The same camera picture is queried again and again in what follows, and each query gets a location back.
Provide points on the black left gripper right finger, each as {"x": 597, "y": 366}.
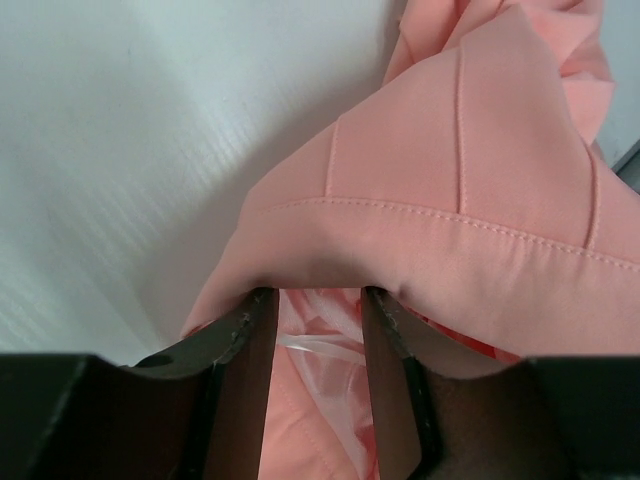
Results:
{"x": 430, "y": 423}

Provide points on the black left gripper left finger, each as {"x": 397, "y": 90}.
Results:
{"x": 233, "y": 356}

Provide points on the pink skirt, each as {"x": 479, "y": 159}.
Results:
{"x": 471, "y": 188}

